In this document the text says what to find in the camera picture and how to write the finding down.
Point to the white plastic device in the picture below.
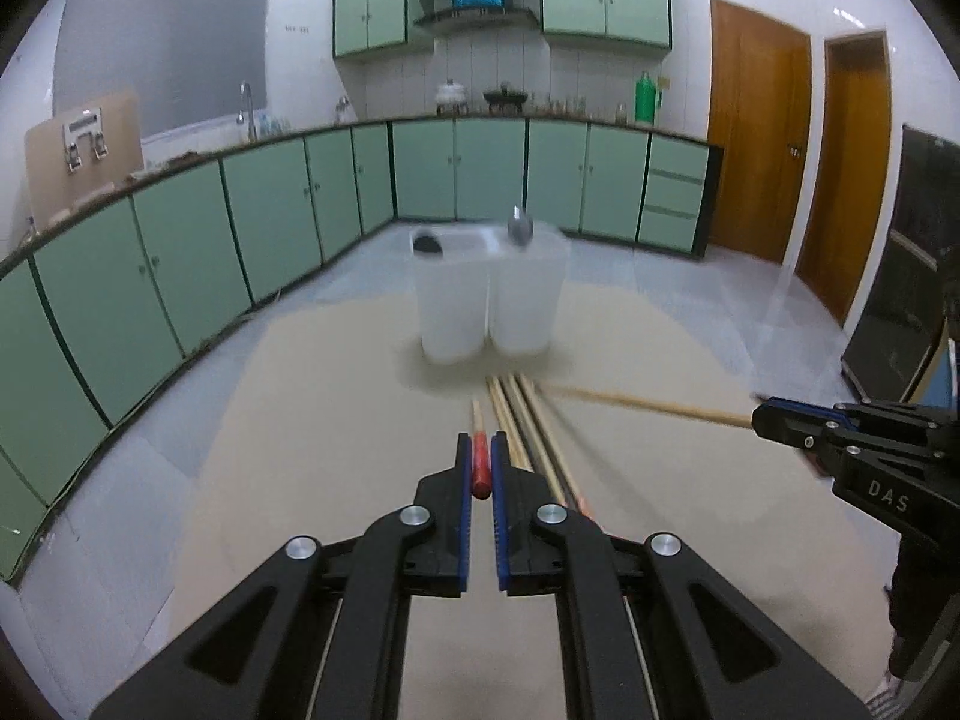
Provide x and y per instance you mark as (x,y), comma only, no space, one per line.
(84,139)

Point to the green base cabinets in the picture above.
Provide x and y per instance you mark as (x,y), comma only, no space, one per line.
(180,270)

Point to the row of glass jars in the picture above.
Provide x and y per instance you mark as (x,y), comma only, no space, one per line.
(577,109)

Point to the white plastic utensil holder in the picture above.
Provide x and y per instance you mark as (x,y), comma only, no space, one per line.
(480,300)

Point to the black range hood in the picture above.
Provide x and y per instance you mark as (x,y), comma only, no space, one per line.
(476,16)

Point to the metal faucet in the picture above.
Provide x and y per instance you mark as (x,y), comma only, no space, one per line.
(246,109)

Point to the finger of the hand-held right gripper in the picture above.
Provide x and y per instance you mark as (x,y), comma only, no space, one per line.
(791,424)

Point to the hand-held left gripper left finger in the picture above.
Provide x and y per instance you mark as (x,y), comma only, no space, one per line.
(464,495)

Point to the small clear bottles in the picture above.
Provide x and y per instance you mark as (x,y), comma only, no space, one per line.
(274,126)

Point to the cardboard sheet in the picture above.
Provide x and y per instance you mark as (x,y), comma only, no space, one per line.
(124,135)

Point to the black wok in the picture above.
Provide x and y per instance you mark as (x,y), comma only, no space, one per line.
(506,97)

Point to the red-tipped wooden chopstick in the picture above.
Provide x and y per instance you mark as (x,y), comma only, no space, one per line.
(541,427)
(534,390)
(480,457)

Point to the wooden door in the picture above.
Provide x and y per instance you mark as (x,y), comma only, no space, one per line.
(757,127)
(855,180)

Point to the metal spoon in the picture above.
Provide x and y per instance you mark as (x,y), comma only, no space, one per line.
(428,243)
(519,229)

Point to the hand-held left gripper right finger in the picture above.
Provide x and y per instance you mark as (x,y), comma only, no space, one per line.
(500,510)

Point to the black-tipped chopstick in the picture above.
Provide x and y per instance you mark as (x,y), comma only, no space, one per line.
(525,420)

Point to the black panel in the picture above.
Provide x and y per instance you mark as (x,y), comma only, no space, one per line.
(915,277)

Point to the green thermos flask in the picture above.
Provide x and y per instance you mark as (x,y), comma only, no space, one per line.
(645,99)

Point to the grey window blind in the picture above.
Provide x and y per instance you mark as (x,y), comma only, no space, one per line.
(165,30)

